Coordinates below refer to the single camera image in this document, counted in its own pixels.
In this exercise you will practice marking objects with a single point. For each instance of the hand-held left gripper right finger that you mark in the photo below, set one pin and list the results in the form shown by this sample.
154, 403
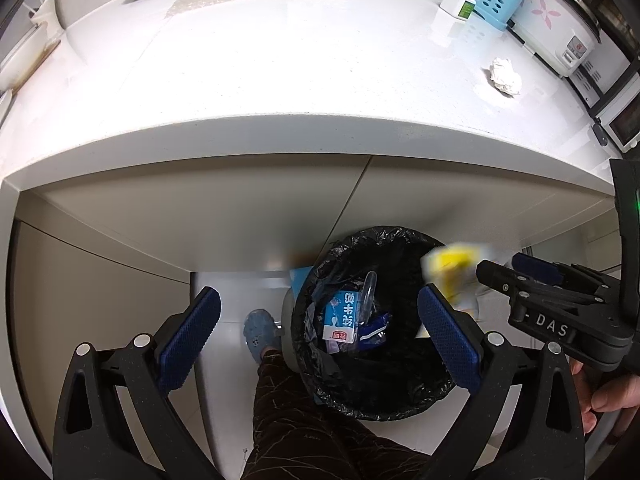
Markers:
447, 340

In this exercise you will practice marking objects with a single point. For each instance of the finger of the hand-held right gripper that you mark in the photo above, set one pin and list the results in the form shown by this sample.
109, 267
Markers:
515, 285
537, 267

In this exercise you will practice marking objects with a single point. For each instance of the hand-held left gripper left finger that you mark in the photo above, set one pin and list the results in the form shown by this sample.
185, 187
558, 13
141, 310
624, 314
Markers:
192, 340

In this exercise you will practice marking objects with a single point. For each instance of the yellow white packet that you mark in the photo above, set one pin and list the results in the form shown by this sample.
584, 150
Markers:
452, 262

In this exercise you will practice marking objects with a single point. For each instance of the blue white wrapper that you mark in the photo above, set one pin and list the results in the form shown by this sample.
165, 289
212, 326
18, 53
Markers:
375, 332

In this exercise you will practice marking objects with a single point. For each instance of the black bin with bag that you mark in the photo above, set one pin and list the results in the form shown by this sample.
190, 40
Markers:
380, 385

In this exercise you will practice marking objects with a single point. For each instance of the clear plastic bottle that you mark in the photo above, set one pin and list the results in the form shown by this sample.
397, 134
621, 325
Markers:
370, 295

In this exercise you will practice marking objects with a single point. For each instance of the blue white milk carton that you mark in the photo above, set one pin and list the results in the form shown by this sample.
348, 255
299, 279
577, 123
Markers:
340, 315

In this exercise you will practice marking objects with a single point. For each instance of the white paper ball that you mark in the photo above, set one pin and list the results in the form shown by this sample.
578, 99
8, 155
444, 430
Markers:
502, 76

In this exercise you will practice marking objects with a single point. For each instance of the small white green box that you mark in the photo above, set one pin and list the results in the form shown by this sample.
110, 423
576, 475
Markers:
455, 2

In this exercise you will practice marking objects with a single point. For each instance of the person's right hand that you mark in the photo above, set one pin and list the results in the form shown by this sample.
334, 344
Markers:
615, 395

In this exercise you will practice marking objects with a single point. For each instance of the person's blue slipper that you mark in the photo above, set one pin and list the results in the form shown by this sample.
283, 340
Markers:
260, 332

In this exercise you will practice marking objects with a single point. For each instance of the white plastic bucket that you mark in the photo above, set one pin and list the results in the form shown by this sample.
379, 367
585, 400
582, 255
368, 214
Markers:
287, 325

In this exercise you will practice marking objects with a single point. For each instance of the person's brown trouser leg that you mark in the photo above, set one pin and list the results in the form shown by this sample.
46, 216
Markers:
310, 425

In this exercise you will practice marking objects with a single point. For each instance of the small black oval object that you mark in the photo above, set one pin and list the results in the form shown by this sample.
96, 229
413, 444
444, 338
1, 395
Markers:
599, 134

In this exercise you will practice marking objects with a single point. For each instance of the white toaster oven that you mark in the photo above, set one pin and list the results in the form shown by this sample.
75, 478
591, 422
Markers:
625, 125

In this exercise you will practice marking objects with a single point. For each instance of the black metal rack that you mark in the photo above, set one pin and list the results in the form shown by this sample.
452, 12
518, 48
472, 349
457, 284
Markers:
612, 87

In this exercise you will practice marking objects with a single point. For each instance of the white flowered rice cooker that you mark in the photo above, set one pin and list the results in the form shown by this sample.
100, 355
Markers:
545, 25

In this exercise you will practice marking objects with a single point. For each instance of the round wooden coaster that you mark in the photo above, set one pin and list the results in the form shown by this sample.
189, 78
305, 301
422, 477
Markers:
50, 51

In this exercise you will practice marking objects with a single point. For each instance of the white bowl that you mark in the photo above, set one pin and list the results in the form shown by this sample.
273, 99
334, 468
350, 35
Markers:
22, 60

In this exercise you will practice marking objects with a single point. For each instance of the white cup with sticks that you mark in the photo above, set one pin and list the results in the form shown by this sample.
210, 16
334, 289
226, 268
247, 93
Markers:
47, 12

